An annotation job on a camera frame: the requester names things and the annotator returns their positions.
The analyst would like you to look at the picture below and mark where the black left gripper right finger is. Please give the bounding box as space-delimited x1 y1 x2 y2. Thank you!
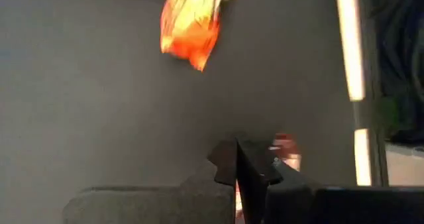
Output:
237 138 424 224

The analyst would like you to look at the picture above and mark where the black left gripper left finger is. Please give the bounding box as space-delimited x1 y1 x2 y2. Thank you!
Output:
62 138 238 224

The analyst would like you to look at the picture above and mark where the orange peanut butter cup packet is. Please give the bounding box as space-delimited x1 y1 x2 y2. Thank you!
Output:
159 0 242 72

